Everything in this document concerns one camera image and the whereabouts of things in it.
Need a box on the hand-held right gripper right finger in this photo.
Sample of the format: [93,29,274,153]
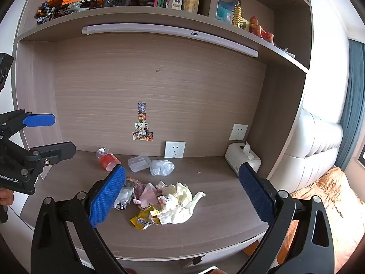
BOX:
[238,162,335,274]

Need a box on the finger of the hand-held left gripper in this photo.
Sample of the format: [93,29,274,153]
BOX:
[0,111,56,140]
[24,141,76,167]

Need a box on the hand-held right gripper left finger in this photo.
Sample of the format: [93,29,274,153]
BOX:
[31,165,129,274]

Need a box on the pink white packaging pouch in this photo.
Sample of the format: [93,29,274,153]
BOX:
[133,183,160,208]

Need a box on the clear plastic bag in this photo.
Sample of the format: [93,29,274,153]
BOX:
[149,159,175,177]

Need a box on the person's left hand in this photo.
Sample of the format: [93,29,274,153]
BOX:
[0,190,13,206]

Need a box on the white black wrapper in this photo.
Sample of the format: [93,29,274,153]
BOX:
[113,187,135,211]

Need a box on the colourful snack wrapper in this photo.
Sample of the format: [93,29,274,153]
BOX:
[125,177,147,192]

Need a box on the yellow snack wrapper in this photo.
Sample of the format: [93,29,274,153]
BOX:
[130,206,161,230]

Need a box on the clear plastic box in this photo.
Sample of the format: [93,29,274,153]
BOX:
[128,155,151,173]

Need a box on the white tissue box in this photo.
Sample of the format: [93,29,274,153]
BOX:
[224,141,262,177]

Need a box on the crumpled cream paper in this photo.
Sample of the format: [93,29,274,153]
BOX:
[155,181,206,225]

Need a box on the white padded headboard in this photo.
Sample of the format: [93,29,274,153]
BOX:
[269,107,344,197]

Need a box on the cluster of cartoon stickers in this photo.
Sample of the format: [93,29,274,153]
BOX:
[132,102,154,142]

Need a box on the bed with orange duvet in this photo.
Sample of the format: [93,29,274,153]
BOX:
[244,167,358,274]

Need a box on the white nightstand with drawers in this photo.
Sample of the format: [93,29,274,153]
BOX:
[11,0,313,266]

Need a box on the pile of small toy figures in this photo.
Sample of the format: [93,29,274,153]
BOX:
[36,0,89,25]

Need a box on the blue grey curtain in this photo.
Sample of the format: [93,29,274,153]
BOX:
[335,38,365,172]

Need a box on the white toy piece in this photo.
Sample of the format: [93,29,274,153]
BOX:
[274,44,296,58]

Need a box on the white light bar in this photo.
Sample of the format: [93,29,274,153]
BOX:
[82,24,259,58]

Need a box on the red figurine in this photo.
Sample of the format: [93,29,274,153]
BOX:
[249,16,275,45]

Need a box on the golden pagoda model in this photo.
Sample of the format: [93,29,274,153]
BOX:
[232,2,250,29]

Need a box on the blue box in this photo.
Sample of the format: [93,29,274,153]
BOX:
[216,0,238,25]

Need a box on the white wall socket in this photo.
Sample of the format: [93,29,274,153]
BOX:
[164,141,186,159]
[229,123,248,142]

